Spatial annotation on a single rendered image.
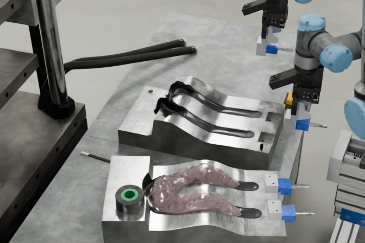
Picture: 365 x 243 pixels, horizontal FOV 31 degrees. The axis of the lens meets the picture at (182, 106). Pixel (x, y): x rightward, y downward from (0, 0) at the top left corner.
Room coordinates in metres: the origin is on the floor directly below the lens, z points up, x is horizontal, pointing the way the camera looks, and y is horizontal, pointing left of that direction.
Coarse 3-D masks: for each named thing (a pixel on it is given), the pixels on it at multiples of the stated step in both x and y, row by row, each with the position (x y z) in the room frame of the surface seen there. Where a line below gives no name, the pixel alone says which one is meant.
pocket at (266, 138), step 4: (264, 132) 1.60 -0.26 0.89; (260, 136) 1.60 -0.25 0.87; (264, 136) 1.60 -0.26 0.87; (268, 136) 1.60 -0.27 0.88; (272, 136) 1.59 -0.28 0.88; (260, 140) 1.59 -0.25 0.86; (264, 140) 1.59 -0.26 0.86; (268, 140) 1.59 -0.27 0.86; (272, 140) 1.58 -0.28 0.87; (272, 144) 1.56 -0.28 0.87
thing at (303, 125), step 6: (288, 114) 1.60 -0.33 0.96; (288, 120) 1.58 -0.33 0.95; (300, 120) 1.59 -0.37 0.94; (306, 120) 1.59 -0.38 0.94; (288, 126) 1.58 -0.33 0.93; (294, 126) 1.58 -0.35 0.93; (300, 126) 1.58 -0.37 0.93; (306, 126) 1.57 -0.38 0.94; (318, 126) 1.58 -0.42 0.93; (324, 126) 1.57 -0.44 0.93; (294, 132) 1.58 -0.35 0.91
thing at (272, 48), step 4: (260, 36) 2.07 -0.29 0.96; (260, 40) 2.04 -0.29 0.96; (260, 44) 2.02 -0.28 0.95; (268, 44) 2.04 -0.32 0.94; (272, 44) 2.03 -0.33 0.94; (276, 44) 2.03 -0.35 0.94; (256, 48) 2.03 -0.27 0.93; (260, 48) 2.02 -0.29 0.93; (268, 48) 2.02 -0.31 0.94; (272, 48) 2.02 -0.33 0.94; (276, 48) 2.01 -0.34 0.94; (280, 48) 2.02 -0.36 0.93; (284, 48) 2.02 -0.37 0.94; (288, 48) 2.02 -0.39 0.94; (256, 52) 2.03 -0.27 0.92; (260, 52) 2.02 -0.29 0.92; (264, 52) 2.02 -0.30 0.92; (268, 52) 2.02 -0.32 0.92; (272, 52) 2.02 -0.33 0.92; (276, 52) 2.01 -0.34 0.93
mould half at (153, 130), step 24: (144, 96) 1.84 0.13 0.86; (216, 96) 1.79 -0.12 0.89; (144, 120) 1.70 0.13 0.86; (168, 120) 1.61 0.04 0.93; (216, 120) 1.67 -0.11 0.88; (240, 120) 1.67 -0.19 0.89; (264, 120) 1.66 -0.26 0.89; (144, 144) 1.63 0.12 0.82; (168, 144) 1.60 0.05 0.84; (192, 144) 1.58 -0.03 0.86; (216, 144) 1.55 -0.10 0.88; (240, 144) 1.55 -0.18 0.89; (264, 144) 1.54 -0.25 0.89; (240, 168) 1.53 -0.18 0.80; (264, 168) 1.50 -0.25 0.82
